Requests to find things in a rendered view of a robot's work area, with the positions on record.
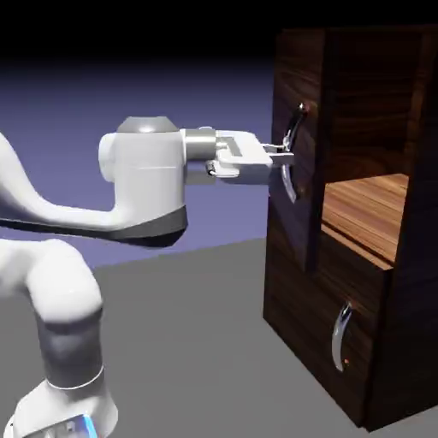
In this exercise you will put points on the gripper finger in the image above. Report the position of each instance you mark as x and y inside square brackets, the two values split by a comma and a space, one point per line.
[282, 160]
[273, 147]

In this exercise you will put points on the dark wood cabinet door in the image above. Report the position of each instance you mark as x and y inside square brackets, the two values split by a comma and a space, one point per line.
[291, 68]
[308, 308]

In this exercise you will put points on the dark wood cabinet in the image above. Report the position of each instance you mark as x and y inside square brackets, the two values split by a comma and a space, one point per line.
[417, 239]

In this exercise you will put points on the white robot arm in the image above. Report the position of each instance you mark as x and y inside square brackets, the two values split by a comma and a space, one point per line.
[147, 178]

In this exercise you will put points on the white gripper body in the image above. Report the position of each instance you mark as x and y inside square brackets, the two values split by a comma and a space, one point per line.
[251, 164]

